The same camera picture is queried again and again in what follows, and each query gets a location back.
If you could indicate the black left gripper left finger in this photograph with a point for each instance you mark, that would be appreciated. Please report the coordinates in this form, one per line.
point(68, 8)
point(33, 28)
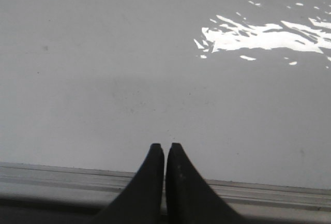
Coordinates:
point(140, 201)

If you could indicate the white whiteboard with metal frame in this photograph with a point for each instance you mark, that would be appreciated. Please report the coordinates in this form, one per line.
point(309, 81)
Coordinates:
point(243, 85)

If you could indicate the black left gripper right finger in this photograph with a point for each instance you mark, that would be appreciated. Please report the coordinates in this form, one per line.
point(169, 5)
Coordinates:
point(189, 198)

